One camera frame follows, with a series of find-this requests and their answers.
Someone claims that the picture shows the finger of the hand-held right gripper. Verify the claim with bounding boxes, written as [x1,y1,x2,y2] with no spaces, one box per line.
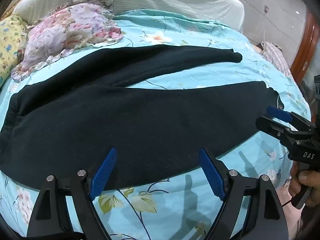
[266,106,314,133]
[256,115,297,147]

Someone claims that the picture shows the person's right hand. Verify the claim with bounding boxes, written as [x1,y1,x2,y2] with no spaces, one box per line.
[289,165,320,207]

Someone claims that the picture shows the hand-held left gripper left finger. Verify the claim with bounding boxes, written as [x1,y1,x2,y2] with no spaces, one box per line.
[26,147,118,240]

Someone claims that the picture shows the blue floral bedsheet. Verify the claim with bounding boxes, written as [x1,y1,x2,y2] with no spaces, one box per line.
[0,9,312,240]

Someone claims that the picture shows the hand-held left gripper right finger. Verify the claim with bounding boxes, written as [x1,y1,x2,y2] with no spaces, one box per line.
[198,147,288,240]

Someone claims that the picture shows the yellow cartoon print pillow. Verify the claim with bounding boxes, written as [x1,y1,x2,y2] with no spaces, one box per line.
[0,14,27,80]

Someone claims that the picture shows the black pants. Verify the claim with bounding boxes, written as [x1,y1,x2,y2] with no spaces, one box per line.
[0,44,284,192]

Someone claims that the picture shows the wooden door frame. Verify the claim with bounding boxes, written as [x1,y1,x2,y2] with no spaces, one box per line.
[290,10,320,82]

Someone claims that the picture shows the plaid cloth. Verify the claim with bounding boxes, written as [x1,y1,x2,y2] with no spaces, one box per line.
[252,41,293,77]

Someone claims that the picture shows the pink floral ruffled pillow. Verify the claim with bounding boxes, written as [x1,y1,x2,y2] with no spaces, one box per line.
[11,0,124,82]

